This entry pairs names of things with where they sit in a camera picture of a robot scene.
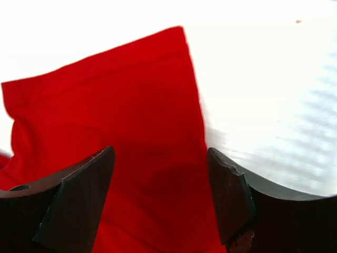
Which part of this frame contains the red t shirt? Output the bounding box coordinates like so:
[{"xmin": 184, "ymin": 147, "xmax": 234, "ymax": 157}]
[{"xmin": 1, "ymin": 26, "xmax": 225, "ymax": 252}]

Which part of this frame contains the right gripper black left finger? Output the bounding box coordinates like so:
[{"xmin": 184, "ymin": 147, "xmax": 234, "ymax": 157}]
[{"xmin": 1, "ymin": 147, "xmax": 115, "ymax": 253}]

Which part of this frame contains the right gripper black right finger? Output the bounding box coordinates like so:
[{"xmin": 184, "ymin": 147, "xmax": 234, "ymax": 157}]
[{"xmin": 207, "ymin": 148, "xmax": 336, "ymax": 252}]

